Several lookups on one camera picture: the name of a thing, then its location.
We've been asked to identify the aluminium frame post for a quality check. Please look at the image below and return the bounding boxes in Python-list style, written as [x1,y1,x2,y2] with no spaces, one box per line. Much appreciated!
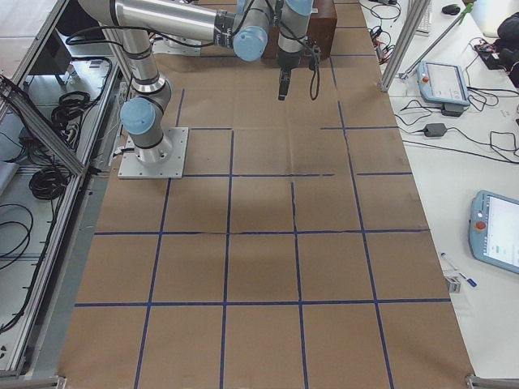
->
[379,0,430,92]

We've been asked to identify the blue pen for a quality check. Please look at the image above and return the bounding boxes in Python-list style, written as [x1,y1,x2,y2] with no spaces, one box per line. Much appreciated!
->
[440,252,478,288]

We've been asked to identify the blue teach pendant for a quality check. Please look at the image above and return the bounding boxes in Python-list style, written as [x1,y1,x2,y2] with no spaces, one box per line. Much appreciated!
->
[469,190,519,274]
[416,61,470,107]

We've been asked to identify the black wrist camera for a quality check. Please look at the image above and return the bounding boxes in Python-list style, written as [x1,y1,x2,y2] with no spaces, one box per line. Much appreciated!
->
[306,36,321,71]

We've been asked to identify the dark wooden drawer cabinet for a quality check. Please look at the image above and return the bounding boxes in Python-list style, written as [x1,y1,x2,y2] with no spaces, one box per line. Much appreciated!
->
[263,0,337,60]

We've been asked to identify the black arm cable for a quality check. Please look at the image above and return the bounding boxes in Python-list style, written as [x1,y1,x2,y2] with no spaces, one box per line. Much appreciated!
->
[279,24,324,101]

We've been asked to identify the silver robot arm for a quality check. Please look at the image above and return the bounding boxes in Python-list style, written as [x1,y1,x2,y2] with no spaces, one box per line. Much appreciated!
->
[271,1,321,101]
[79,1,273,166]

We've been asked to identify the metal rod tool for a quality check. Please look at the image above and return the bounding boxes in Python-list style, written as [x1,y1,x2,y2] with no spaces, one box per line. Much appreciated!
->
[399,2,475,80]

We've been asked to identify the black power adapter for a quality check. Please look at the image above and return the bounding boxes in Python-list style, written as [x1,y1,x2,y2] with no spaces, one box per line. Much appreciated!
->
[423,123,447,138]

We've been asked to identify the brown paper table mat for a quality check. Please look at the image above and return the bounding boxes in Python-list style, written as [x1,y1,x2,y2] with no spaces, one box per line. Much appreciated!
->
[58,1,472,388]

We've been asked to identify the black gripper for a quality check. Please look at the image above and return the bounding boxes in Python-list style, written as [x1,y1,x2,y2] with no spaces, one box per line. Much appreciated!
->
[277,38,303,100]

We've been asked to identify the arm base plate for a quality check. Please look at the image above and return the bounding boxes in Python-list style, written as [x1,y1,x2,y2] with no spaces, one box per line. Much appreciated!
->
[118,127,189,179]

